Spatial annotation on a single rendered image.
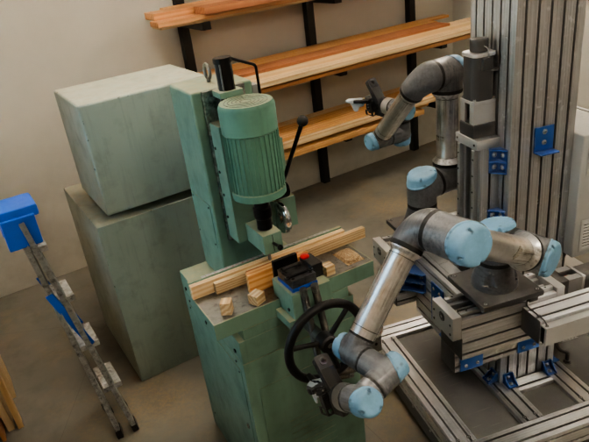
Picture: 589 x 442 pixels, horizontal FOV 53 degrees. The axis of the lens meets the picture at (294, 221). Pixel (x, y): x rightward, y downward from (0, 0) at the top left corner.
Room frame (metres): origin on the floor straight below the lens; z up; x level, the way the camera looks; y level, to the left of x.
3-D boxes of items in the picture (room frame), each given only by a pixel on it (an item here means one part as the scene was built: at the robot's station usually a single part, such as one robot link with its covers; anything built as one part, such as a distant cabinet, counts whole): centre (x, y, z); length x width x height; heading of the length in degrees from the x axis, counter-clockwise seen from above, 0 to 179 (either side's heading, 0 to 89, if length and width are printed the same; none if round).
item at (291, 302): (1.61, 0.00, 0.91); 0.15 x 0.14 x 0.09; 116
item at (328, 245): (1.82, 0.02, 0.92); 0.60 x 0.02 x 0.04; 116
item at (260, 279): (1.71, 0.07, 0.94); 0.23 x 0.02 x 0.07; 116
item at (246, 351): (1.89, 0.15, 0.76); 0.57 x 0.45 x 0.09; 26
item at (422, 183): (2.15, -0.52, 0.98); 0.13 x 0.12 x 0.14; 118
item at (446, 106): (2.21, -0.63, 1.19); 0.15 x 0.12 x 0.55; 118
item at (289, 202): (2.02, 0.04, 1.02); 0.09 x 0.07 x 0.12; 116
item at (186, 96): (2.04, 0.23, 1.16); 0.22 x 0.22 x 0.72; 26
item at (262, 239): (1.80, 0.11, 1.03); 0.14 x 0.07 x 0.09; 26
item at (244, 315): (1.69, 0.04, 0.87); 0.61 x 0.30 x 0.06; 116
